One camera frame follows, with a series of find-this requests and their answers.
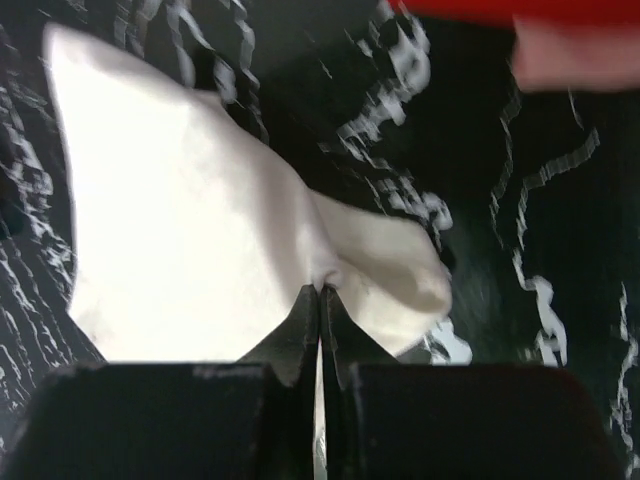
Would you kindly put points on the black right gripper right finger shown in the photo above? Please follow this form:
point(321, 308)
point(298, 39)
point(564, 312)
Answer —
point(343, 344)

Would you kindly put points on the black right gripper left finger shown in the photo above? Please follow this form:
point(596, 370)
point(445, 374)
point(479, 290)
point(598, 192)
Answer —
point(285, 448)

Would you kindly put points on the white t shirt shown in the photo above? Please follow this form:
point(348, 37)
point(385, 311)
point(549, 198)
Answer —
point(193, 239)

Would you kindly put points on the folded light pink t shirt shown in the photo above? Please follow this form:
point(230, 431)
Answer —
point(553, 57)

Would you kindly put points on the folded red t shirt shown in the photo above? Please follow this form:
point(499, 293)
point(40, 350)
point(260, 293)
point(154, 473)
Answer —
point(598, 13)

